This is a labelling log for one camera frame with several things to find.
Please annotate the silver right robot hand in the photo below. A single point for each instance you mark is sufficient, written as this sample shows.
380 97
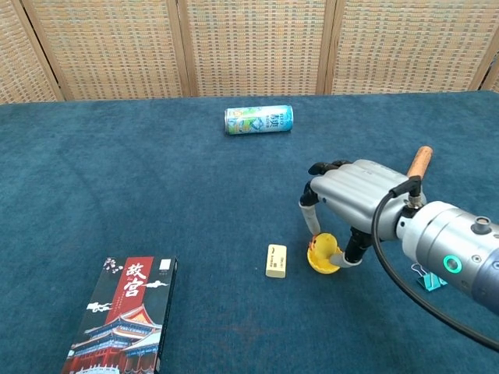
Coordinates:
358 191

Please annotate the small yellow rubber duck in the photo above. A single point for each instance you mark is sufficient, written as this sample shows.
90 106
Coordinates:
324 246

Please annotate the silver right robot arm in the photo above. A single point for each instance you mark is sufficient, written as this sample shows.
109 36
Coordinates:
452 253

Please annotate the wooden rolling pin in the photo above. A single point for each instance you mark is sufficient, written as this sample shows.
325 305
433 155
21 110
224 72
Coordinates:
420 161

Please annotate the yellow scalloped plastic cup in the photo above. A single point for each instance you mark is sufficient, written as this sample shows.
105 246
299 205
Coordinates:
320 267

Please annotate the beige rectangular eraser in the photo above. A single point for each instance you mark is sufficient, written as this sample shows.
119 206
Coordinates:
276 261

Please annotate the teal binder clip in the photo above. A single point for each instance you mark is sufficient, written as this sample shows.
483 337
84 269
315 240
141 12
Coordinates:
442 281
425 282

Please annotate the light blue beverage can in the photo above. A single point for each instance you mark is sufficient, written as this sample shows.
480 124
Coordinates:
258 121

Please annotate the woven rattan folding screen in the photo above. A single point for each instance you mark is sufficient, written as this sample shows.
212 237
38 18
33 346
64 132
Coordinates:
253 46

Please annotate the teal table cloth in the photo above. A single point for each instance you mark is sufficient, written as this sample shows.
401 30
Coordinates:
156 202

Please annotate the black red palace book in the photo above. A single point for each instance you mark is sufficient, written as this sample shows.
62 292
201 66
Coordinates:
124 319

